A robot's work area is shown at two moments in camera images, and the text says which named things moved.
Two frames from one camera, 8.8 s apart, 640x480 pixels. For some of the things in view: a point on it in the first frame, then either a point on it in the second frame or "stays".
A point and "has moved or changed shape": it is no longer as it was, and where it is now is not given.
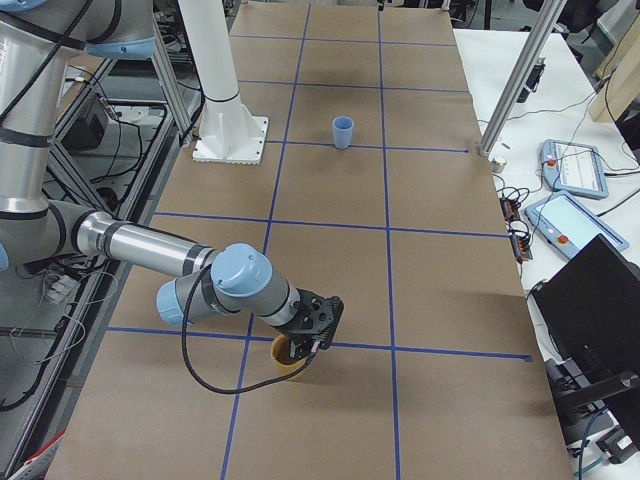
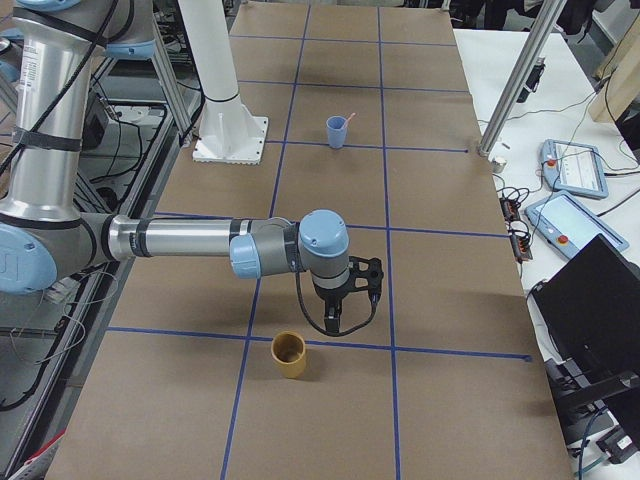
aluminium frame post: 546,28 stays
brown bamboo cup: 283,361 stays
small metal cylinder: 497,166 stays
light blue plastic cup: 342,130 has moved or changed shape
